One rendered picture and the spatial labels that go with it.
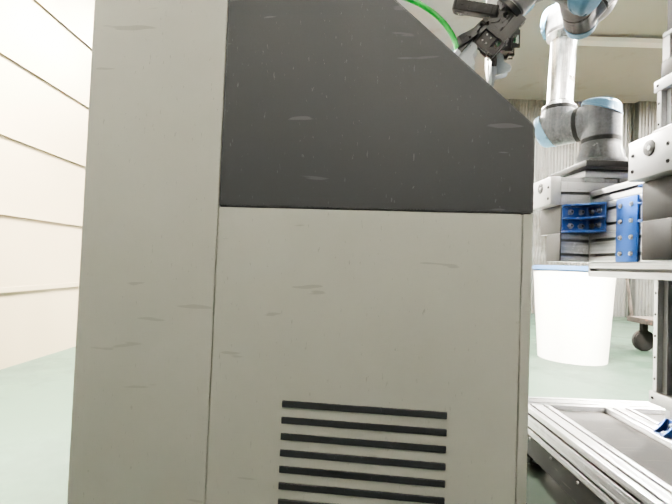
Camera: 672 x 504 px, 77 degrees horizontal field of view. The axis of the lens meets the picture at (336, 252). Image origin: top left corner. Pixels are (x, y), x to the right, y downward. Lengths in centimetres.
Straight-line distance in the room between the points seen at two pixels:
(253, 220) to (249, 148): 14
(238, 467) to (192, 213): 49
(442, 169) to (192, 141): 48
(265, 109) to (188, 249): 31
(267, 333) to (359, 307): 18
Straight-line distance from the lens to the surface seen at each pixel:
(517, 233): 82
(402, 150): 81
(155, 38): 100
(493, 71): 138
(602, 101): 168
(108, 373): 96
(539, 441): 162
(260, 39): 92
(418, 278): 79
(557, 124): 171
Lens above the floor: 69
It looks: 2 degrees up
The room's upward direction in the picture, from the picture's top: 2 degrees clockwise
